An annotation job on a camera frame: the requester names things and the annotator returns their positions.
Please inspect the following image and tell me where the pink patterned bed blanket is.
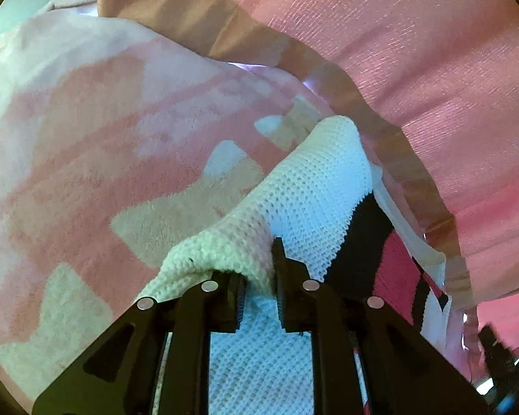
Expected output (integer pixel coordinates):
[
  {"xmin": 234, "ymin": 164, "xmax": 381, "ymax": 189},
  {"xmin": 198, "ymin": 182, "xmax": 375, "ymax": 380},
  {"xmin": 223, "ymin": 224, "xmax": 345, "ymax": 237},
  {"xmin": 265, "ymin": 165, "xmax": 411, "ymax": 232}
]
[{"xmin": 0, "ymin": 10, "xmax": 332, "ymax": 409}]

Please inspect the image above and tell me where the pink curtain with tan hem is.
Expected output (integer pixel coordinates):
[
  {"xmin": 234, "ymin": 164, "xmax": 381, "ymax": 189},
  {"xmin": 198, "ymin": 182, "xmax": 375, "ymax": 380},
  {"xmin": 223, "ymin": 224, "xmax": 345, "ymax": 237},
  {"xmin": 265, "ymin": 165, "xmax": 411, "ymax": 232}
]
[{"xmin": 98, "ymin": 0, "xmax": 519, "ymax": 348}]

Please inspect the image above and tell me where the white red black knit sweater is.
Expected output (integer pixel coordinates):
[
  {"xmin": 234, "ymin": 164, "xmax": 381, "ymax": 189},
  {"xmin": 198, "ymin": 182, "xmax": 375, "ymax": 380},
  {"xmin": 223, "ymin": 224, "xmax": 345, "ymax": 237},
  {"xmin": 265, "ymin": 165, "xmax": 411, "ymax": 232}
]
[{"xmin": 143, "ymin": 115, "xmax": 451, "ymax": 414}]

